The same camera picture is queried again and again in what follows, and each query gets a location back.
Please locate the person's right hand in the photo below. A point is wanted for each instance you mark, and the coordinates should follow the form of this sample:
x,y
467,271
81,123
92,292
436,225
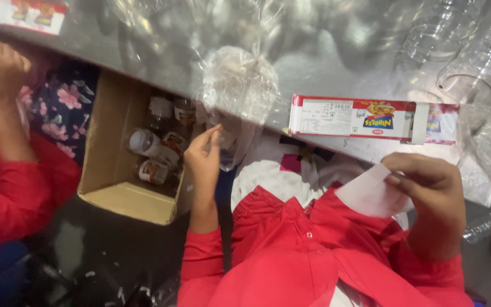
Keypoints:
x,y
435,196

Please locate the person's left hand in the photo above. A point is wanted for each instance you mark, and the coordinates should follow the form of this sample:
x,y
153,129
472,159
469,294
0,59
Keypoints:
x,y
202,166

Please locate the person's left fingers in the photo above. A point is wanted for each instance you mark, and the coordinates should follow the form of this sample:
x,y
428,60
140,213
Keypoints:
x,y
210,133

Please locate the white backing paper sheet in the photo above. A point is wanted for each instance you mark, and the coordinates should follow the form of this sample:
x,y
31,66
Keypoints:
x,y
367,194

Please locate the labelled clear jar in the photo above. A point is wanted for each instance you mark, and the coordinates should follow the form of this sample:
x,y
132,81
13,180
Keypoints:
x,y
184,114
154,172
174,145
160,111

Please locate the clear crumpled plastic bag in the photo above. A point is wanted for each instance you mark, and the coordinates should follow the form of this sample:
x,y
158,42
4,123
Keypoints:
x,y
241,85

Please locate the white printed garment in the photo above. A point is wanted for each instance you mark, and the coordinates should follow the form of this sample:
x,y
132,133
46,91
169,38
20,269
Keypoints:
x,y
267,170

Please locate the labelled jar with white lid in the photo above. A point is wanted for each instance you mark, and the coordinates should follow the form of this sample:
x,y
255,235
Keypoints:
x,y
143,141

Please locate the brown cardboard box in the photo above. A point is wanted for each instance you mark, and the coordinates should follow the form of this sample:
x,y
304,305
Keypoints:
x,y
109,140

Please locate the stack of red white labels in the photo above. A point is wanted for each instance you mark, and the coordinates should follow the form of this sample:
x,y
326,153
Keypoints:
x,y
339,117

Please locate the person's red shirt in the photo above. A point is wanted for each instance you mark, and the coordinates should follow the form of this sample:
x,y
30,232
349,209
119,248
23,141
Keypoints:
x,y
288,260

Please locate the red white label sheet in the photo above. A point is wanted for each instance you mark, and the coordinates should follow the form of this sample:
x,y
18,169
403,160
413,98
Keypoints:
x,y
24,15

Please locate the single red white label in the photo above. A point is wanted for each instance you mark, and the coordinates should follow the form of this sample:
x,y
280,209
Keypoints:
x,y
443,123

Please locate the clear plastic sheet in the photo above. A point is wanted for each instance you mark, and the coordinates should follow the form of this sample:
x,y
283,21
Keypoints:
x,y
490,140

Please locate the small clear plastic bottle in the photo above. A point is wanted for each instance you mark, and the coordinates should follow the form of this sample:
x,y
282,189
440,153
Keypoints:
x,y
482,228

